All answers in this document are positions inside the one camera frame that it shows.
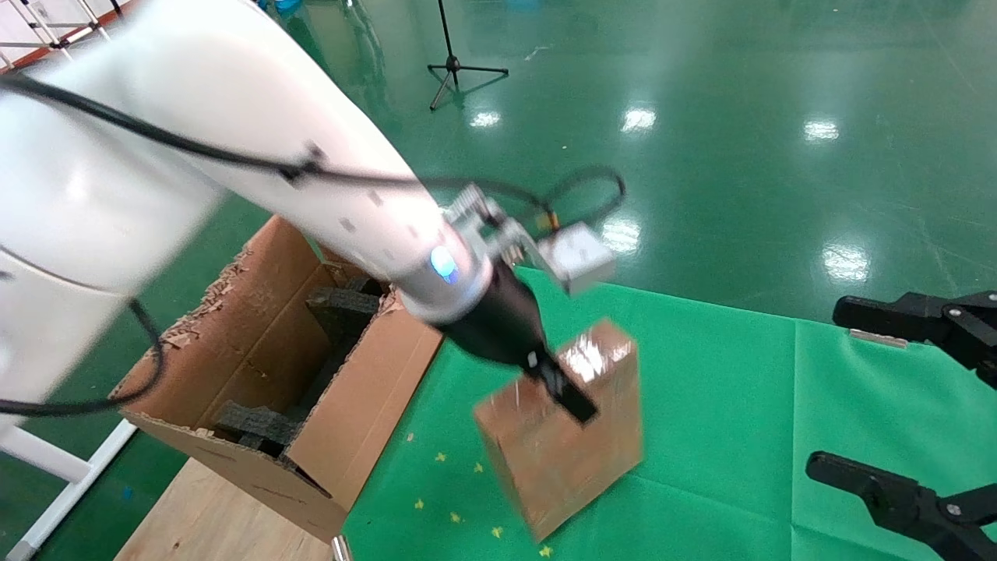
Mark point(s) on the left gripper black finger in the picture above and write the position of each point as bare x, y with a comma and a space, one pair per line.
570, 393

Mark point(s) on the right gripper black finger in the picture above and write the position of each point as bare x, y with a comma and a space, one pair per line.
900, 502
888, 313

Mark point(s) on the silver metal cloth clip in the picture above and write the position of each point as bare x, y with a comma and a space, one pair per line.
877, 337
341, 548

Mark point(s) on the blue shoe cover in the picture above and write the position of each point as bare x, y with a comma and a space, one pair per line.
284, 4

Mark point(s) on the small cardboard box with hole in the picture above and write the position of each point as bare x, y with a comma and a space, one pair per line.
561, 467

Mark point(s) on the white table frame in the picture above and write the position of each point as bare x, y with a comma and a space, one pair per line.
70, 491

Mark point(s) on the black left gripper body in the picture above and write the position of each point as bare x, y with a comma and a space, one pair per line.
506, 319

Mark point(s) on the white tube rack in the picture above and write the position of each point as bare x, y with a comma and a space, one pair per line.
51, 35

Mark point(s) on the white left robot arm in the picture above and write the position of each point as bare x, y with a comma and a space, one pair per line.
195, 117

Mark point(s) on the black tripod stand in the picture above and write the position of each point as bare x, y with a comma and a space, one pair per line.
454, 66

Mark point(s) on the green table cloth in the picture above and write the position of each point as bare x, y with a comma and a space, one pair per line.
740, 436

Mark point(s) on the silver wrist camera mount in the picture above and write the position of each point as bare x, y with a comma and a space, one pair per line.
580, 261

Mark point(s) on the torn open cardboard carton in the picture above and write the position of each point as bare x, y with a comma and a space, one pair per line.
234, 312

